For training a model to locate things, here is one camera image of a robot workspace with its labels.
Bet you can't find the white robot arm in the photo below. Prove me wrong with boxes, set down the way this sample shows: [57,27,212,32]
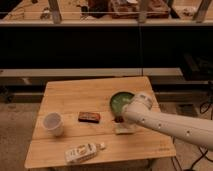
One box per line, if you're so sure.
[122,92,213,151]

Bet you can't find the white sponge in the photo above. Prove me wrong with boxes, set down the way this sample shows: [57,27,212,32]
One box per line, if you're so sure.
[115,123,135,135]

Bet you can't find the green bowl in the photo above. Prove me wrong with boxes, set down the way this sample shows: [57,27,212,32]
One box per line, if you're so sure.
[109,92,134,116]

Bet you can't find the brown chocolate bar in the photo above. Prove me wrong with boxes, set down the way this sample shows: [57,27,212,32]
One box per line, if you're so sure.
[78,112,101,123]

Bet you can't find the wooden folding table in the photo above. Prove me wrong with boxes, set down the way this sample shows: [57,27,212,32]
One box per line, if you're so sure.
[25,77,176,169]

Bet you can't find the white plastic cup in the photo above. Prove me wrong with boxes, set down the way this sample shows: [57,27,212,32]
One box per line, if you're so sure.
[43,113,63,137]

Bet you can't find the white squeeze bottle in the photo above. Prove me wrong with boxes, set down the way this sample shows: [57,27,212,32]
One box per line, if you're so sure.
[65,142,106,164]

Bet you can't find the metal shelf rack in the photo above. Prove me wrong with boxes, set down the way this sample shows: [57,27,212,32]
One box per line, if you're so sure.
[0,0,213,86]

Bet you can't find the black cables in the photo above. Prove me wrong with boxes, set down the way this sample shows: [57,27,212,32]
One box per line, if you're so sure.
[170,99,213,171]

